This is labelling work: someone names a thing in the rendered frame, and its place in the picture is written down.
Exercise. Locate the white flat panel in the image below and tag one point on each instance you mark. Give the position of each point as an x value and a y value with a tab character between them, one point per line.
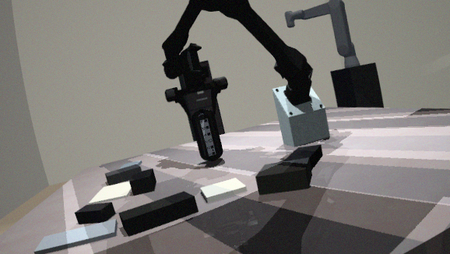
112	192

